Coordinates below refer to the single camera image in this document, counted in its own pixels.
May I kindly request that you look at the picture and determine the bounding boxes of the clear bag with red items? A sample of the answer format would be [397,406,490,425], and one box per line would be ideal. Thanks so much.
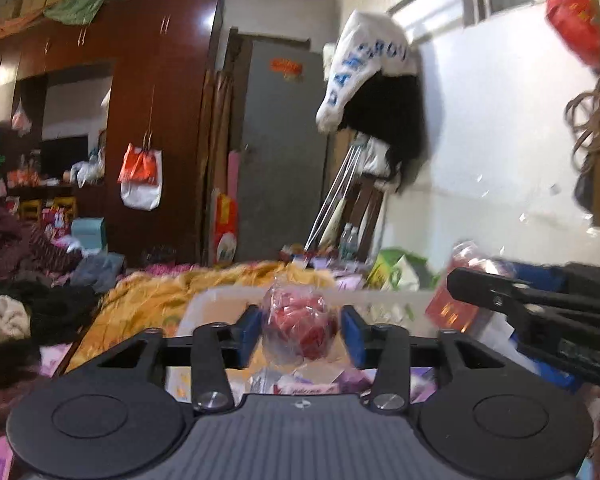
[260,278,339,365]

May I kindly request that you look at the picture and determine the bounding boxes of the white plastic laundry basket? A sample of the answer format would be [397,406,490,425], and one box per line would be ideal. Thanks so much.
[164,286,522,411]

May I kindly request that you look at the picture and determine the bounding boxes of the green white tote bag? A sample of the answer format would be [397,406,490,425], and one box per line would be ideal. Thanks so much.
[366,247,434,292]

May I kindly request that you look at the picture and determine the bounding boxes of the yellow blanket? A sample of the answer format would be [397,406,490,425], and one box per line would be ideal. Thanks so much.
[67,261,336,370]

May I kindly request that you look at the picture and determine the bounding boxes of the metal crutches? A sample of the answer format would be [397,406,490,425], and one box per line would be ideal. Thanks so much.
[303,133,368,252]

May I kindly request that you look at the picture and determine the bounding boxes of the orange white plastic bag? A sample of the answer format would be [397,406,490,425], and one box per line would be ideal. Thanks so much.
[118,144,162,211]

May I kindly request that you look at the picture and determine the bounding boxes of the dark clothes pile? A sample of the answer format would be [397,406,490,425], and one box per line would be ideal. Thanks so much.
[0,207,124,431]

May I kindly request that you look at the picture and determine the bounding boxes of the grey metal door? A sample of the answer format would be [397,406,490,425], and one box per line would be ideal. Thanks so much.
[236,40,327,262]

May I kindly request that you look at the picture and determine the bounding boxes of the black television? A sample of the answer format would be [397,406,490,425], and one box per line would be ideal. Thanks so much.
[40,136,88,179]

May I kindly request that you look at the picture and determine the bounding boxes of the dark red wooden wardrobe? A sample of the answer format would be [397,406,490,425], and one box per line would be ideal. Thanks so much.
[0,0,222,266]

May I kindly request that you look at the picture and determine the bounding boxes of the white cap with blue letters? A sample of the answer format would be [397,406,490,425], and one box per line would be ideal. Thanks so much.
[315,10,418,134]

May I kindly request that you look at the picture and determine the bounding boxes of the red hanging plastic bag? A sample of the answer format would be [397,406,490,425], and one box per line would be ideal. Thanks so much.
[545,0,600,70]

